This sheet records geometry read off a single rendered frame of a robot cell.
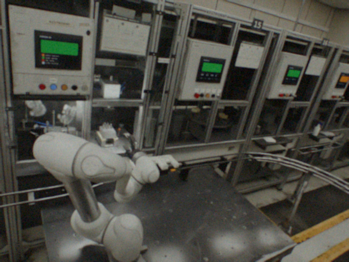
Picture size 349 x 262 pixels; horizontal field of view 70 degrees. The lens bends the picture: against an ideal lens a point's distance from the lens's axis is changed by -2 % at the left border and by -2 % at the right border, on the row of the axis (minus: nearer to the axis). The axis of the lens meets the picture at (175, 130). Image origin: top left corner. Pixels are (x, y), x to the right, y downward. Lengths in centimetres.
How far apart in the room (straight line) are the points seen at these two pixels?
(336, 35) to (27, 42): 942
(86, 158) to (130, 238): 62
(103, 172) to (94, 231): 60
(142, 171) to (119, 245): 38
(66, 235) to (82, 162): 88
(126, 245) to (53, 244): 45
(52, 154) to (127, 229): 59
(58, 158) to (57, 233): 83
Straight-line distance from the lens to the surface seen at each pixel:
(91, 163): 84
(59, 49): 160
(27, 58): 162
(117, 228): 136
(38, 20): 160
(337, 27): 1016
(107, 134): 202
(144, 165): 140
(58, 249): 162
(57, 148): 94
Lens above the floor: 191
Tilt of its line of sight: 23 degrees down
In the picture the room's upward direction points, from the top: 12 degrees clockwise
